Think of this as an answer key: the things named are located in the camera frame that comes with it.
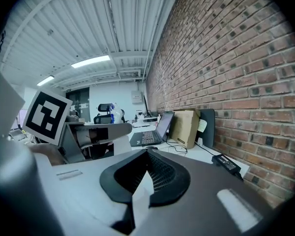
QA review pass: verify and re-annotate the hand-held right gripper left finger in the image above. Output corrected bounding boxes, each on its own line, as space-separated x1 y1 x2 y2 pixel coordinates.
34 148 148 236

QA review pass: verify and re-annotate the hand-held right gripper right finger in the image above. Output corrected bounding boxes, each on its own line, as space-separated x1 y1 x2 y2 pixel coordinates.
127 148 284 236

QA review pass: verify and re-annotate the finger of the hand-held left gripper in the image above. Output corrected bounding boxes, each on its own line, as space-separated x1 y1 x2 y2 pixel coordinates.
80 134 133 156
64 121 133 148

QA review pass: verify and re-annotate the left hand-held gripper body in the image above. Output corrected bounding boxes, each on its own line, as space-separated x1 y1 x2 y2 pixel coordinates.
22 89 89 165

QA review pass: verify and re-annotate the person's left forearm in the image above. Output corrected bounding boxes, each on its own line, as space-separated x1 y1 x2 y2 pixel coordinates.
27 143 67 167

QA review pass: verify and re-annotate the large black office chair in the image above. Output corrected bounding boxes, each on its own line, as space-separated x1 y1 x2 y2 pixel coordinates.
93 103 126 124

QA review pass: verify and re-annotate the black open laptop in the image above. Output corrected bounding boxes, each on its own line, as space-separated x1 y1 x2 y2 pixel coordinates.
129 111 176 148

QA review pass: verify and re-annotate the dark glass door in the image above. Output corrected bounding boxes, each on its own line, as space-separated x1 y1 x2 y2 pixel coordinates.
66 87 91 123

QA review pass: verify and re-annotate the ceiling light strip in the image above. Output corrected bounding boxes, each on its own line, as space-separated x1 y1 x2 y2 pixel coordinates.
71 55 111 69
36 75 55 87

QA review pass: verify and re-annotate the black computer monitor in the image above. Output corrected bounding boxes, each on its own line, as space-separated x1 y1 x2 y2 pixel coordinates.
143 94 153 118

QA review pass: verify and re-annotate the long white table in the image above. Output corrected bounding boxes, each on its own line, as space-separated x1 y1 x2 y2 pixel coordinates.
127 117 251 181

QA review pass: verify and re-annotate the black power adapter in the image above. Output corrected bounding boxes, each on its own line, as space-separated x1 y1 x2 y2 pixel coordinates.
211 153 242 176

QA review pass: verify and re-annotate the brown cardboard box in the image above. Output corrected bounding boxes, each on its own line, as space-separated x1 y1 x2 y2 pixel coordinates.
168 108 201 149

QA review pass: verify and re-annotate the dark grey board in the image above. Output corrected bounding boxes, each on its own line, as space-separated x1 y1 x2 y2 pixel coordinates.
198 108 216 148

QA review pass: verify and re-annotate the yellow sticky note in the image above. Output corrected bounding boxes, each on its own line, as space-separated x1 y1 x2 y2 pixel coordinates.
197 119 208 133

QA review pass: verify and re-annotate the grey electrical wall box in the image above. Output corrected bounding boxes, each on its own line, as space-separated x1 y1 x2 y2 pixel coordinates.
130 90 143 104

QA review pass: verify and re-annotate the black mouse cable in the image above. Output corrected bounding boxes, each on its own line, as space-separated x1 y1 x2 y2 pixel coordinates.
165 133 189 154

